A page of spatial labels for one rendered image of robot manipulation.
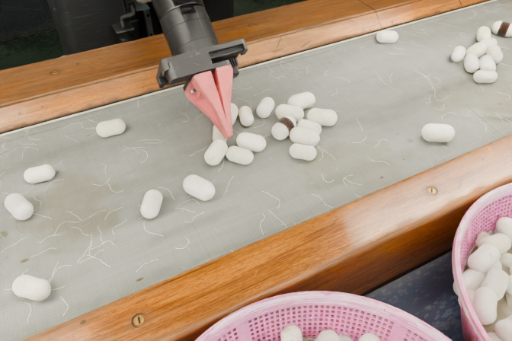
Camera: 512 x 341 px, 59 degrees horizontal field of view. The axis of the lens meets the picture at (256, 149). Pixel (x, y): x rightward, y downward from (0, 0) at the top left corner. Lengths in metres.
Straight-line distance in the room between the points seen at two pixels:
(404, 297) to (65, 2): 1.14
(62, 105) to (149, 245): 0.26
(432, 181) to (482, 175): 0.06
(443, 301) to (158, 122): 0.38
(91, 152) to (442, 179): 0.39
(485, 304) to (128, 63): 0.52
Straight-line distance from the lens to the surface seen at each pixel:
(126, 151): 0.56
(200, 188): 0.47
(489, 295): 0.46
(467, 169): 0.53
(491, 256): 0.49
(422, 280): 0.53
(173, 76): 0.50
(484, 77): 0.72
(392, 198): 0.47
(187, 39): 0.53
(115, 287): 0.44
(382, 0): 0.86
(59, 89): 0.65
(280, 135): 0.54
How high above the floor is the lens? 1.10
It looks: 42 degrees down
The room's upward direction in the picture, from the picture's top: straight up
